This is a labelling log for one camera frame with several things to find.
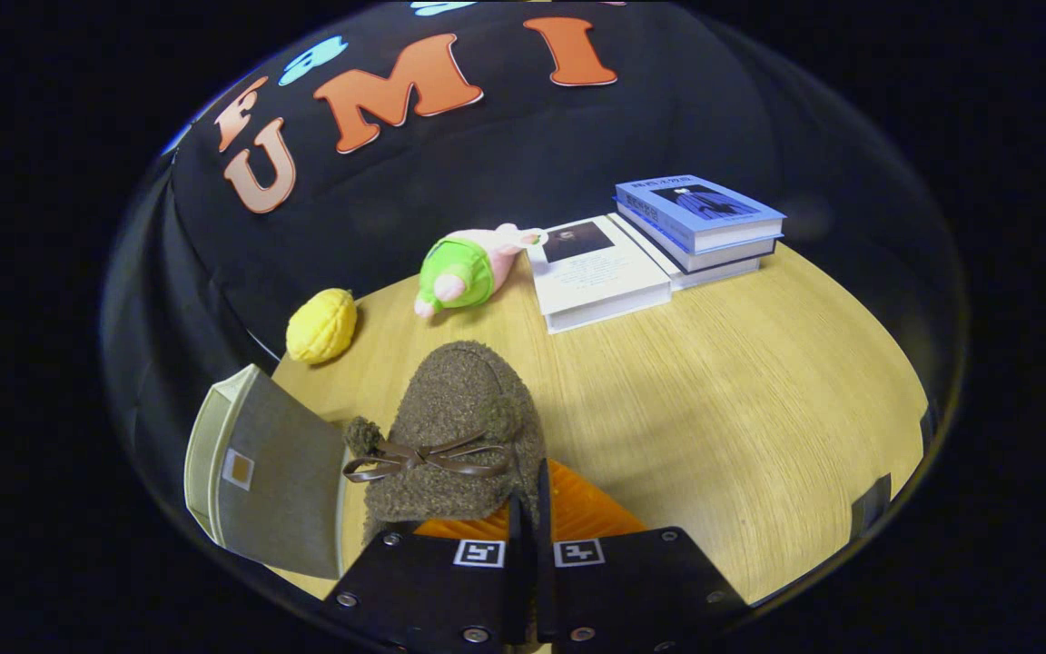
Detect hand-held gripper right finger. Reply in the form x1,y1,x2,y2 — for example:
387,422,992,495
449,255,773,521
535,459,753,650

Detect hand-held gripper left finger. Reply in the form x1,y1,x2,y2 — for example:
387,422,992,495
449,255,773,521
321,492,528,650

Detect brown fuzzy shoe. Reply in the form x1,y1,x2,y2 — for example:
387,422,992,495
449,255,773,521
342,341,547,546

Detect grey fabric storage box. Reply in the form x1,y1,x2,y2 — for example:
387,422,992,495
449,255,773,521
183,363,349,582

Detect white book with dark photo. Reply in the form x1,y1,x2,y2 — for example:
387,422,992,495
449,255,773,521
525,216,672,335

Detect green and pink plush toy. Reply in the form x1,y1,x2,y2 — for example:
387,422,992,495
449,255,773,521
414,223,542,319

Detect yellow ribbed plush toy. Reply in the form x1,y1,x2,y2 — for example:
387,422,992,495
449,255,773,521
285,288,359,366

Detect white book under stack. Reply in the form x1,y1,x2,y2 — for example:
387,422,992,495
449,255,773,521
607,213,765,292

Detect book with blue spine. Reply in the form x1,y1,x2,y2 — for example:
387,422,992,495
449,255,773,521
617,204,778,273

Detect black backdrop cloth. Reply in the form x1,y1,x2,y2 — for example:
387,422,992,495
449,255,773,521
101,0,969,510

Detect blue cover book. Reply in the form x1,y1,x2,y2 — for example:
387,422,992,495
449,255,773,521
614,174,787,255

